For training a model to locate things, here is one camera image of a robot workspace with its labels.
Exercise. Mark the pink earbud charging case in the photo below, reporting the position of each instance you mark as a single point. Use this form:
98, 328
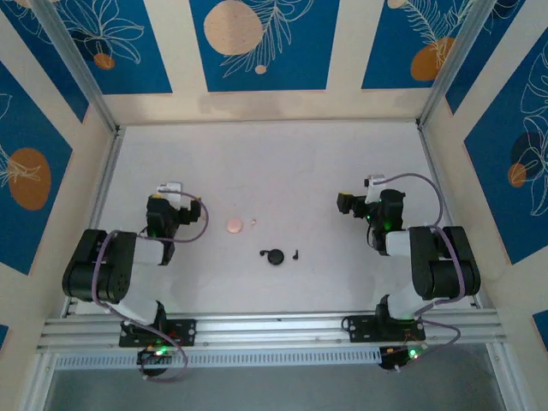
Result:
234, 225

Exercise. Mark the black earbud charging case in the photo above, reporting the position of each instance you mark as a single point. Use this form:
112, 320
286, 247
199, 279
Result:
276, 257

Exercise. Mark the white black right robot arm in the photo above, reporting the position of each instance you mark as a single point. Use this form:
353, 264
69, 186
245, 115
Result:
445, 265

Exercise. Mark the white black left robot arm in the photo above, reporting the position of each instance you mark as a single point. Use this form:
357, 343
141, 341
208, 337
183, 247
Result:
85, 265

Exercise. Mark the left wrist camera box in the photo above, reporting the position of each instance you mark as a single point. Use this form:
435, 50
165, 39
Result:
169, 188

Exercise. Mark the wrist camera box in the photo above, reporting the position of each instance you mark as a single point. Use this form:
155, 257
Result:
169, 188
374, 182

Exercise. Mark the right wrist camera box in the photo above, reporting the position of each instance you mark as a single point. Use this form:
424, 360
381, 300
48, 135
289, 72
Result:
374, 182

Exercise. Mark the aluminium table side rail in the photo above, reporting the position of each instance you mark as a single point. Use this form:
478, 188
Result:
105, 180
436, 180

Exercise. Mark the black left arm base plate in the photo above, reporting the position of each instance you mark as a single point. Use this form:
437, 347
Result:
184, 331

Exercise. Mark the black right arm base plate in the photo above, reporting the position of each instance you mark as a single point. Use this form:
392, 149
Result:
359, 327

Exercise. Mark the aluminium mounting rail frame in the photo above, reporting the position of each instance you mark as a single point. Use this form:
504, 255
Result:
278, 327

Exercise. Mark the aluminium frame post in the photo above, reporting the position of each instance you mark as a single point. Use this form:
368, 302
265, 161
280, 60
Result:
454, 64
77, 64

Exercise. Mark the aluminium frame leg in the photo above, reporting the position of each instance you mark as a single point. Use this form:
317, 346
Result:
507, 381
36, 381

